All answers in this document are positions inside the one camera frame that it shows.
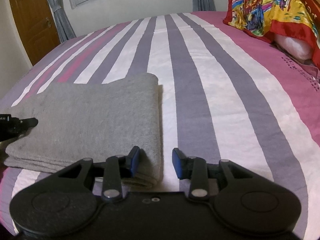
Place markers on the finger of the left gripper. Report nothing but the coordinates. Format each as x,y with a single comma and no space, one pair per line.
12,127

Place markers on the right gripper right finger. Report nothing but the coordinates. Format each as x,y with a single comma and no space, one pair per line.
193,169

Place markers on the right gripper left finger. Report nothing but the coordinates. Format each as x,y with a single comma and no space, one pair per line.
116,168

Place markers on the grey pants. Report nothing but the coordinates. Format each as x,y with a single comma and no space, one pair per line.
77,121

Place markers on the pink striped bed sheet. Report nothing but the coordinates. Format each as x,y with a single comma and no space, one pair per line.
224,95

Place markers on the brown wooden door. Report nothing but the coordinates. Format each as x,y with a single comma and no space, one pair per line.
36,27

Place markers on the grey curtain left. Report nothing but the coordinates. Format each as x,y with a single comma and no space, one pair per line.
63,25

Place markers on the white pillow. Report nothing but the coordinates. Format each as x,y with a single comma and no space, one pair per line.
299,49

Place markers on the colourful red yellow blanket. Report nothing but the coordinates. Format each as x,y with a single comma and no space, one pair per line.
263,19

